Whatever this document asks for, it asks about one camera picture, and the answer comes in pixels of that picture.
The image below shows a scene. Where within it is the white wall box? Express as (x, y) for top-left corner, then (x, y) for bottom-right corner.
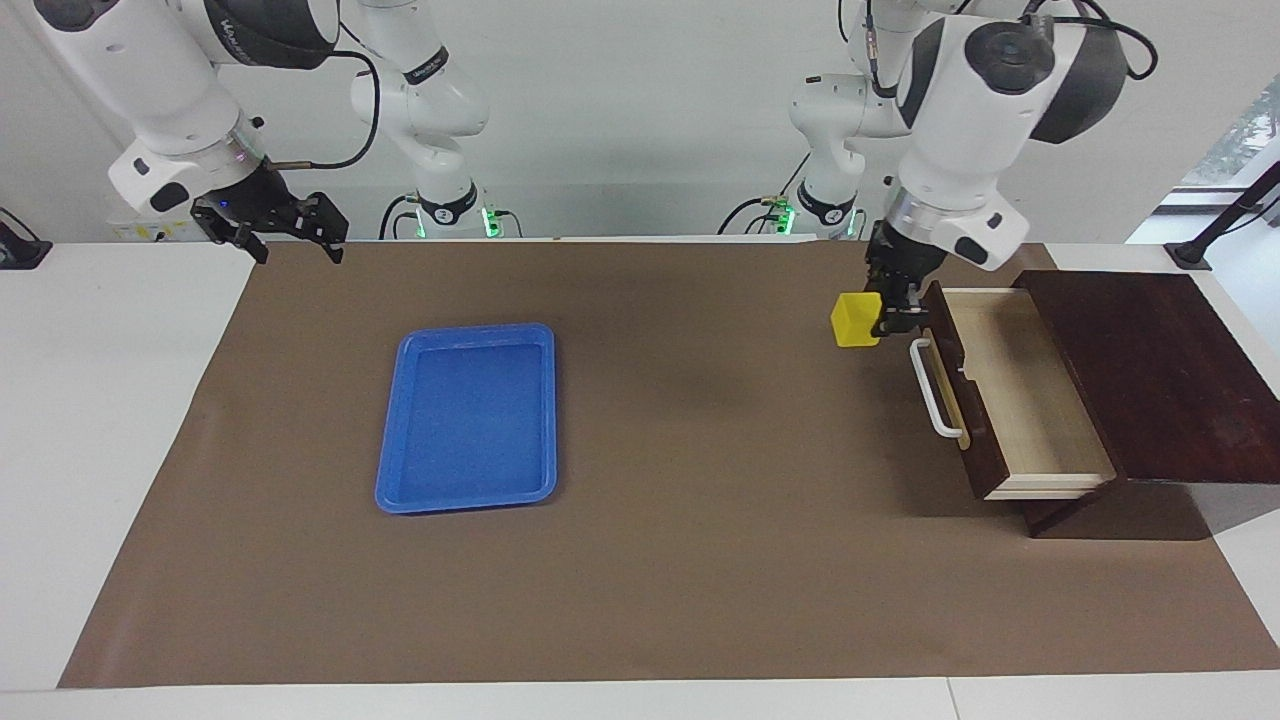
(110, 215), (201, 243)

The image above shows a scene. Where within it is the tan handle backplate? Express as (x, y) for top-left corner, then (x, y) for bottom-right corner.
(925, 328), (973, 451)

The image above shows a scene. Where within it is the brown table mat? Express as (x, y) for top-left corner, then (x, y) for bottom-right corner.
(58, 240), (1280, 689)

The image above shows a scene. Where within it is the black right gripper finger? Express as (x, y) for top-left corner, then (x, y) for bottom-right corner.
(194, 208), (270, 267)
(294, 191), (350, 266)

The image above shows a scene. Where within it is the yellow cube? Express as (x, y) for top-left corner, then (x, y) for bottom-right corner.
(830, 292), (883, 348)

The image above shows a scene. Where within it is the window with greenery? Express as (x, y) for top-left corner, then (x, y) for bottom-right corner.
(1180, 75), (1280, 191)

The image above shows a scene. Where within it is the black table edge mount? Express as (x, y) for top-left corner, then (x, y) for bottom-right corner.
(0, 208), (53, 269)

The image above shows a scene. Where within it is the black clamp stand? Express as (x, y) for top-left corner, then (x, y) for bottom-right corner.
(1165, 160), (1280, 271)

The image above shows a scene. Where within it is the black base cable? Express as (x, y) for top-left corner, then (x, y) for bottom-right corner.
(717, 150), (803, 237)
(378, 195), (421, 241)

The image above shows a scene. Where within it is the dark wooden cabinet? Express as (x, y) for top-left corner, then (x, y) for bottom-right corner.
(1010, 270), (1280, 541)

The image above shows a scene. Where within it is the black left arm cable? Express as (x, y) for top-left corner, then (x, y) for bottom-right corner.
(865, 0), (1161, 98)

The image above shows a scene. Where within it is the white drawer handle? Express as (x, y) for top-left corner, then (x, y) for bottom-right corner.
(908, 337), (966, 441)

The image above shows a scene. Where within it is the dark wooden drawer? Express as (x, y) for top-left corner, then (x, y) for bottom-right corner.
(915, 282), (1119, 501)

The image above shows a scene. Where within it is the blue plastic tray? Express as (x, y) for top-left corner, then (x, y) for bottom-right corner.
(375, 322), (557, 515)

